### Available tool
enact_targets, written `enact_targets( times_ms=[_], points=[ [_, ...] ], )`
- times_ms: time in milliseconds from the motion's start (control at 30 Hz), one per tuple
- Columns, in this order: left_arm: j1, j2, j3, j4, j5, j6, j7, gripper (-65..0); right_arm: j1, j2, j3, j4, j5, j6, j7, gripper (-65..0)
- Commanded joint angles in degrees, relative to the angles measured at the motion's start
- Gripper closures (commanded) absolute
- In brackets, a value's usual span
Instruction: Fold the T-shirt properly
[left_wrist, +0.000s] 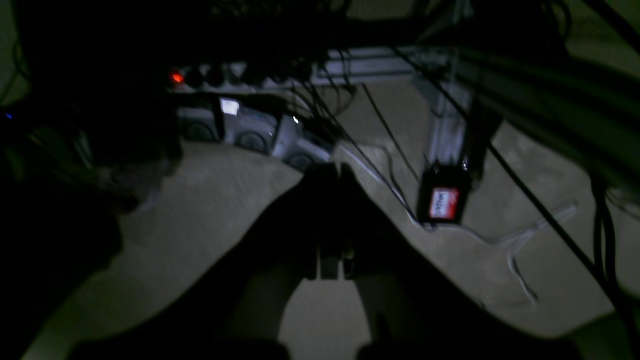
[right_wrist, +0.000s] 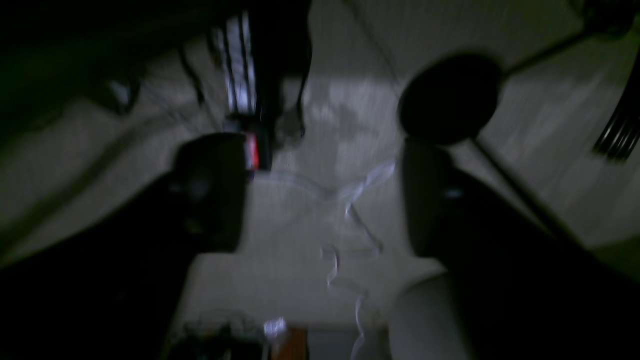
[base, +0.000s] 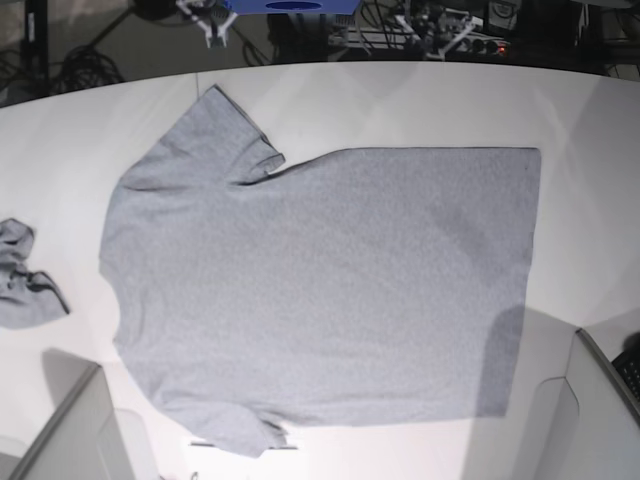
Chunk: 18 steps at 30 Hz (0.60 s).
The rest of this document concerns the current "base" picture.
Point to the left grey partition panel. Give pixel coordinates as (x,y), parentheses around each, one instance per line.
(86,437)

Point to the grey T-shirt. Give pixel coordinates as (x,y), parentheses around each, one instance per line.
(368,286)

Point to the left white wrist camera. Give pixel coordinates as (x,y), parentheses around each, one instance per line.
(436,33)

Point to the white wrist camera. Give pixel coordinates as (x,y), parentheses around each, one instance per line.
(213,18)
(436,33)

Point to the white power strip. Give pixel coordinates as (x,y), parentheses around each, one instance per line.
(387,37)

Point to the crumpled grey garment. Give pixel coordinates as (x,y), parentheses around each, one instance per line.
(28,298)

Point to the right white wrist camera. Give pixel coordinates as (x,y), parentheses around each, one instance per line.
(213,18)

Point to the black keyboard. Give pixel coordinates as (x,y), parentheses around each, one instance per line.
(627,366)

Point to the blue box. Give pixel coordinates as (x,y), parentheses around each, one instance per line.
(250,7)

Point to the right grey partition panel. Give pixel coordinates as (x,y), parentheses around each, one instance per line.
(583,424)

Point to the grey partition panel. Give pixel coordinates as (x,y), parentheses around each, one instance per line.
(583,424)
(86,437)

